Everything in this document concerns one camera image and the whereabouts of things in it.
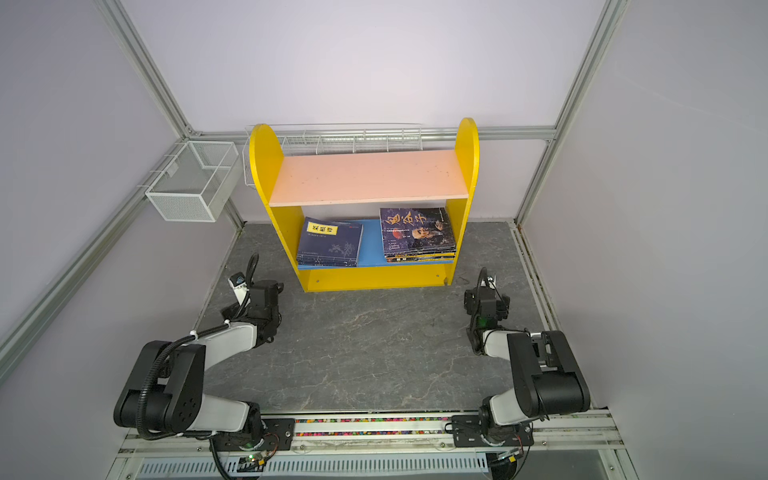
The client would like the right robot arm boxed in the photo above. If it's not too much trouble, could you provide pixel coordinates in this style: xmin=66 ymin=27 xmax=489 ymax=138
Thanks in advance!
xmin=463 ymin=282 xmax=591 ymax=446

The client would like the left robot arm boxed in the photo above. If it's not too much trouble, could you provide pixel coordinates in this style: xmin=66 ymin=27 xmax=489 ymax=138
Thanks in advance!
xmin=113 ymin=279 xmax=284 ymax=449

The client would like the yellow wooden bookshelf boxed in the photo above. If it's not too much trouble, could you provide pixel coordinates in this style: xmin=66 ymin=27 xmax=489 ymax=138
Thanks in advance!
xmin=247 ymin=118 xmax=480 ymax=292

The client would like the white mesh box basket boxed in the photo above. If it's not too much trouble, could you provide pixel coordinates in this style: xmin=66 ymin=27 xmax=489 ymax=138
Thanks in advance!
xmin=145 ymin=141 xmax=242 ymax=223

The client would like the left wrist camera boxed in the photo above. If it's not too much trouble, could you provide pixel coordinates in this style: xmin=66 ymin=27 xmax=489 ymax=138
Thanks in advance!
xmin=228 ymin=272 xmax=249 ymax=305

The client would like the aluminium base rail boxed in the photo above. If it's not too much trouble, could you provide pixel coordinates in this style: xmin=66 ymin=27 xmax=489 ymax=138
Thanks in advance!
xmin=116 ymin=409 xmax=625 ymax=460

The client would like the black corrugated cable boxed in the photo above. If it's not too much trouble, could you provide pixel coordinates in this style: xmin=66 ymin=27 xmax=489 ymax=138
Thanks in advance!
xmin=134 ymin=326 xmax=232 ymax=442

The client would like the white wire rack basket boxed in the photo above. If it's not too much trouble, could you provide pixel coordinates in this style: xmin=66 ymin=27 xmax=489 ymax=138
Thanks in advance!
xmin=276 ymin=128 xmax=424 ymax=156

